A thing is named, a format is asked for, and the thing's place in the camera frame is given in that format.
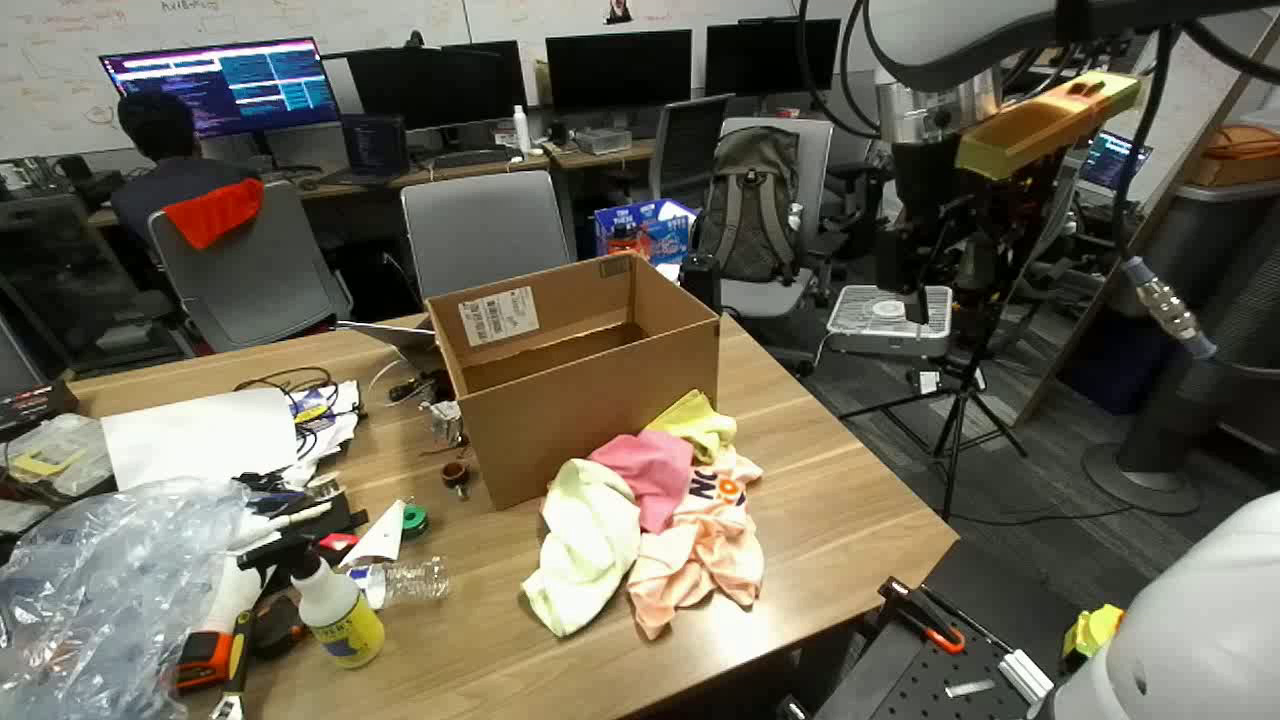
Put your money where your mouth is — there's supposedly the dark blue storage bin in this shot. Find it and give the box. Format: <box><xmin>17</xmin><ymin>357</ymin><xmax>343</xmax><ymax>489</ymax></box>
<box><xmin>1059</xmin><ymin>311</ymin><xmax>1175</xmax><ymax>414</ymax></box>

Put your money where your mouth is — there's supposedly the peach towel orange print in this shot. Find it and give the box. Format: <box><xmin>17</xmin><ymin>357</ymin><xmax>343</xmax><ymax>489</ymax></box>
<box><xmin>623</xmin><ymin>445</ymin><xmax>770</xmax><ymax>647</ymax></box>

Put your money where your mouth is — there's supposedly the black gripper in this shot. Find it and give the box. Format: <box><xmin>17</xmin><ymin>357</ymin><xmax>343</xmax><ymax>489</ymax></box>
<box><xmin>875</xmin><ymin>132</ymin><xmax>1018</xmax><ymax>331</ymax></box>

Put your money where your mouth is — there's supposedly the olive green backpack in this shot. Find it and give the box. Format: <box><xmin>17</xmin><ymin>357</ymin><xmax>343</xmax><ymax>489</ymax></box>
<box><xmin>691</xmin><ymin>122</ymin><xmax>811</xmax><ymax>289</ymax></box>

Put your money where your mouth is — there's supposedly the black computer monitor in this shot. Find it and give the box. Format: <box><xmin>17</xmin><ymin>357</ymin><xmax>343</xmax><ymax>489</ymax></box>
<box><xmin>540</xmin><ymin>29</ymin><xmax>695</xmax><ymax>116</ymax></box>
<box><xmin>701</xmin><ymin>14</ymin><xmax>848</xmax><ymax>101</ymax></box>
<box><xmin>343</xmin><ymin>34</ymin><xmax>533</xmax><ymax>132</ymax></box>

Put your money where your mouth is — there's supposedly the yellow wrist camera mount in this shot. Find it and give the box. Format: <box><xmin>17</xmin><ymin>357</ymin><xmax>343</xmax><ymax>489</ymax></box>
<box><xmin>951</xmin><ymin>70</ymin><xmax>1144</xmax><ymax>186</ymax></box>

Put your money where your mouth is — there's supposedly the pink towel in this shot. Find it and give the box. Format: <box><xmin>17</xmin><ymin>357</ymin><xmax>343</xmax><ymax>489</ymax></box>
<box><xmin>588</xmin><ymin>426</ymin><xmax>695</xmax><ymax>536</ymax></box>

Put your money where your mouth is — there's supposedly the white paper sheet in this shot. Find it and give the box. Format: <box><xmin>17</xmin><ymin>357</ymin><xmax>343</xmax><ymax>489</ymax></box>
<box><xmin>96</xmin><ymin>382</ymin><xmax>304</xmax><ymax>496</ymax></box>

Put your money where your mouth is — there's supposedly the monitor with purple screen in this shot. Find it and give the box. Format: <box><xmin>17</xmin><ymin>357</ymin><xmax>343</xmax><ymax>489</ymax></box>
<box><xmin>96</xmin><ymin>31</ymin><xmax>343</xmax><ymax>142</ymax></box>

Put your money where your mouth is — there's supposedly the clear plastic parts box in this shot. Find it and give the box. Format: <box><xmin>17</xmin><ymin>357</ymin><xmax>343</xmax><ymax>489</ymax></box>
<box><xmin>0</xmin><ymin>411</ymin><xmax>117</xmax><ymax>503</ymax></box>

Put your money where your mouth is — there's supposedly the orange black screwdriver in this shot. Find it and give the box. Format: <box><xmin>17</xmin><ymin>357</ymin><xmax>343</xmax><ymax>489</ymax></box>
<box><xmin>875</xmin><ymin>571</ymin><xmax>973</xmax><ymax>660</ymax></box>

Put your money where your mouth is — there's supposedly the black tripod stand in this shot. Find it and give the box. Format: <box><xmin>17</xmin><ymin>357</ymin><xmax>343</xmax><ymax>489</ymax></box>
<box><xmin>835</xmin><ymin>170</ymin><xmax>1072</xmax><ymax>525</ymax></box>

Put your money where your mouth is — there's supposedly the orange black tape measure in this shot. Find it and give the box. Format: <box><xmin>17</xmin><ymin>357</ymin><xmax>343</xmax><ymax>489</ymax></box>
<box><xmin>176</xmin><ymin>626</ymin><xmax>250</xmax><ymax>696</ymax></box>

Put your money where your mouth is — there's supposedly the tilted dark monitor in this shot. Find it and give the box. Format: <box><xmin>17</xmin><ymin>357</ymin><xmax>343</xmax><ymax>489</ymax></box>
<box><xmin>650</xmin><ymin>92</ymin><xmax>734</xmax><ymax>205</ymax></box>

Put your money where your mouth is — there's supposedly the blue snack package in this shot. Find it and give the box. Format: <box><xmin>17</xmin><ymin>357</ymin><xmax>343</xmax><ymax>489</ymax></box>
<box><xmin>592</xmin><ymin>197</ymin><xmax>701</xmax><ymax>289</ymax></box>

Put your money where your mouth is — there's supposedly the red cloth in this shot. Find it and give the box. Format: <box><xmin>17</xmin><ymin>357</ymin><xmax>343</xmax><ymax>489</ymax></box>
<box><xmin>158</xmin><ymin>174</ymin><xmax>273</xmax><ymax>256</ymax></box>

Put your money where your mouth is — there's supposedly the brown cardboard box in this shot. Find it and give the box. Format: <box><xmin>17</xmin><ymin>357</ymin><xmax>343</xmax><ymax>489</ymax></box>
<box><xmin>424</xmin><ymin>253</ymin><xmax>724</xmax><ymax>511</ymax></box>

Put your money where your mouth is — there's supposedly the crumpled clear plastic bottle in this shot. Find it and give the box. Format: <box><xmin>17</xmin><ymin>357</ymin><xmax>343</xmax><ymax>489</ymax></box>
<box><xmin>357</xmin><ymin>557</ymin><xmax>450</xmax><ymax>613</ymax></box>

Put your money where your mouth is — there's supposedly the seated dark-haired person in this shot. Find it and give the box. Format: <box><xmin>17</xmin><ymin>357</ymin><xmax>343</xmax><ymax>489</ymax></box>
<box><xmin>107</xmin><ymin>88</ymin><xmax>254</xmax><ymax>243</ymax></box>

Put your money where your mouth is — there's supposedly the orange storage bin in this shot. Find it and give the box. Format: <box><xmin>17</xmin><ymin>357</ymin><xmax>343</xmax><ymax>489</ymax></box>
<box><xmin>1183</xmin><ymin>121</ymin><xmax>1280</xmax><ymax>193</ymax></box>

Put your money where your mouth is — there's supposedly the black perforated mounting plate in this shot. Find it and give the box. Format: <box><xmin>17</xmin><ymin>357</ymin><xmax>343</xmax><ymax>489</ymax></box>
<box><xmin>811</xmin><ymin>616</ymin><xmax>1072</xmax><ymax>720</ymax></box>

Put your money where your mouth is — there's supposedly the clear plastic bag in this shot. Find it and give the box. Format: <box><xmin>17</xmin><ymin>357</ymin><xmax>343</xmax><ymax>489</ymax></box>
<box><xmin>0</xmin><ymin>477</ymin><xmax>254</xmax><ymax>720</ymax></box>

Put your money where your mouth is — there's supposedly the white folded paper card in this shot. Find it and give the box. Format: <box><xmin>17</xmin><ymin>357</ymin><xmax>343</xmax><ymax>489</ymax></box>
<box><xmin>338</xmin><ymin>496</ymin><xmax>413</xmax><ymax>571</ymax></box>

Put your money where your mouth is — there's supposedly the pale green towel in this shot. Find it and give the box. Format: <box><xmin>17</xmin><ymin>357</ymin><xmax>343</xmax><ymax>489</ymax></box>
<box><xmin>515</xmin><ymin>456</ymin><xmax>648</xmax><ymax>639</ymax></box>

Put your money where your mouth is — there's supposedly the small dark desk laptop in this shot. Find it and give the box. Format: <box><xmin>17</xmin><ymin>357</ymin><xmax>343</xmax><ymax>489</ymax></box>
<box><xmin>334</xmin><ymin>111</ymin><xmax>416</xmax><ymax>182</ymax></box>

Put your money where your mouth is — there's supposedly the bright yellow towel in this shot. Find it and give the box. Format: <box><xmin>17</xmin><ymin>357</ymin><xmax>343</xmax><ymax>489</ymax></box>
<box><xmin>639</xmin><ymin>388</ymin><xmax>741</xmax><ymax>469</ymax></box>

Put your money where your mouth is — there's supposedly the yellow green plastic piece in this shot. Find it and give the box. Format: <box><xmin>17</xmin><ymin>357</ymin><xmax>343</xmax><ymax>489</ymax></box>
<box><xmin>1059</xmin><ymin>599</ymin><xmax>1131</xmax><ymax>664</ymax></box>

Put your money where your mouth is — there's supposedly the white box fan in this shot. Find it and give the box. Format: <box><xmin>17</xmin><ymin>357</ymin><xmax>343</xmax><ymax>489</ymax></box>
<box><xmin>823</xmin><ymin>281</ymin><xmax>958</xmax><ymax>359</ymax></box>

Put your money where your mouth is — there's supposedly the spray bottle yellow label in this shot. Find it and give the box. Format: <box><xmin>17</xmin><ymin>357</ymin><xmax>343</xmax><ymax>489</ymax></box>
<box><xmin>273</xmin><ymin>533</ymin><xmax>392</xmax><ymax>670</ymax></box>

